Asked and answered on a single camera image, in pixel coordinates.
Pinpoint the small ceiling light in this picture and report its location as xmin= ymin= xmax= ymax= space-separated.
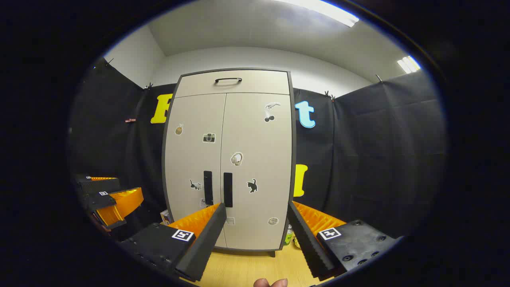
xmin=397 ymin=56 xmax=421 ymax=74

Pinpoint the beige double-door shoe cabinet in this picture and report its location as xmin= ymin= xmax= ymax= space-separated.
xmin=161 ymin=68 xmax=297 ymax=258

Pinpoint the black backdrop cloth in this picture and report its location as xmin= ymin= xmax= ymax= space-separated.
xmin=70 ymin=58 xmax=447 ymax=240

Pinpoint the long ceiling light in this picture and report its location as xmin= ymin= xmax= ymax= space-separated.
xmin=279 ymin=0 xmax=360 ymax=28

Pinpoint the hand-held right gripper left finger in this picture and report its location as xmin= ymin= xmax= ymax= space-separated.
xmin=120 ymin=202 xmax=228 ymax=283

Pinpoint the beige cabinet drawer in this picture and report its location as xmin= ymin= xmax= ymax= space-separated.
xmin=175 ymin=70 xmax=290 ymax=98

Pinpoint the cabinet door with camera sticker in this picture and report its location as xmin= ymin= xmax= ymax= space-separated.
xmin=164 ymin=94 xmax=228 ymax=248

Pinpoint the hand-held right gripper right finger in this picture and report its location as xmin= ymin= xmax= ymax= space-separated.
xmin=287 ymin=201 xmax=403 ymax=281

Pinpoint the cabinet door with cherry sticker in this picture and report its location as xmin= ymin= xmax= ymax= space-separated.
xmin=220 ymin=93 xmax=293 ymax=252

